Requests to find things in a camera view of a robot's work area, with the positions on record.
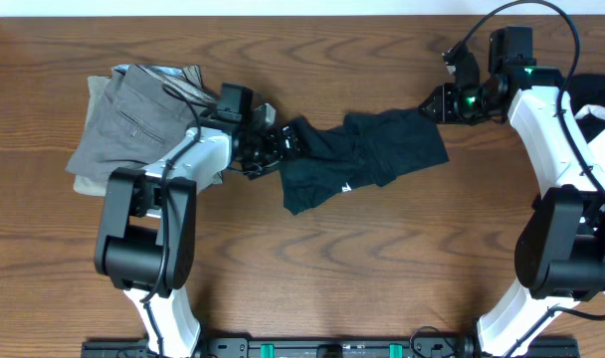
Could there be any black t-shirt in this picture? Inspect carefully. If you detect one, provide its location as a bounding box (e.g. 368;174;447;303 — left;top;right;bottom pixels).
279;109;449;215

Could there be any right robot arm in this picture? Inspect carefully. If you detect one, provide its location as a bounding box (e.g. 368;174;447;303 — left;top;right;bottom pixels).
420;27;605;357

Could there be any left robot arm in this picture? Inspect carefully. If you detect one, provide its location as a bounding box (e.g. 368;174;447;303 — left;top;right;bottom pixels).
82;84;303;357

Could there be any black garment pile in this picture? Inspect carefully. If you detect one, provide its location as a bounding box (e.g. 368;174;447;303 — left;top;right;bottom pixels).
530;73;605;210

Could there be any beige folded garment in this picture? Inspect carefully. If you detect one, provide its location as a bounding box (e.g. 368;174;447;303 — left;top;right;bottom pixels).
73;65;225;198

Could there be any black mounting rail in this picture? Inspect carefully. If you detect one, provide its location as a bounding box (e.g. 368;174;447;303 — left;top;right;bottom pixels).
81;328;581;358

